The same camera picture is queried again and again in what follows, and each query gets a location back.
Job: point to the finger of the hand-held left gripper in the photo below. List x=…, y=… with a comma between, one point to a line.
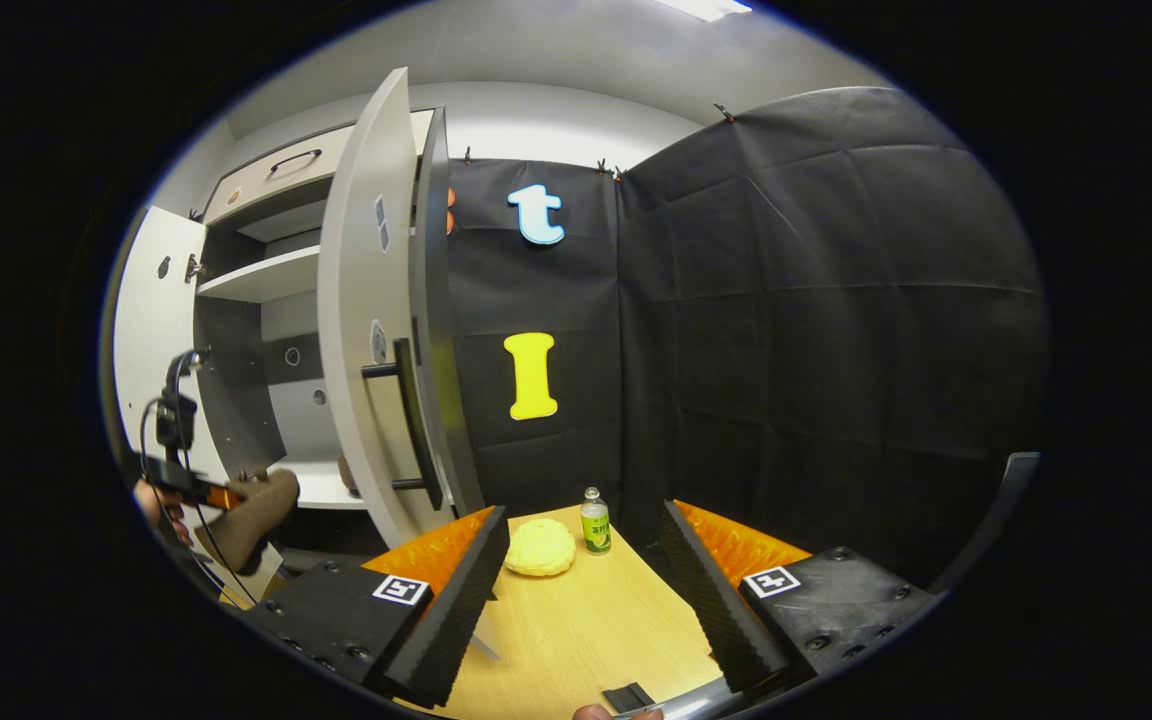
x=221, y=496

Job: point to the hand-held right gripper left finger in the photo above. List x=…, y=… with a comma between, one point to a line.
x=456, y=620

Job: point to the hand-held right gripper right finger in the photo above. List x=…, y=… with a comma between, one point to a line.
x=711, y=610

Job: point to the grey cabinet door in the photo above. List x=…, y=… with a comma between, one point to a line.
x=356, y=300
x=151, y=320

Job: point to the grey shoe cabinet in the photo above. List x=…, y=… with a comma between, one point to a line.
x=266, y=275

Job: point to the green label drink bottle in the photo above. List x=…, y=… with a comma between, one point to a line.
x=595, y=530

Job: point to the black backdrop cloth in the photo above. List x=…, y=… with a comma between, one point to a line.
x=836, y=350

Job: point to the black binder clip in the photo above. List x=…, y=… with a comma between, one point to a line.
x=604, y=166
x=726, y=112

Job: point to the long ceiling light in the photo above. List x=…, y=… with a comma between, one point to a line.
x=706, y=8

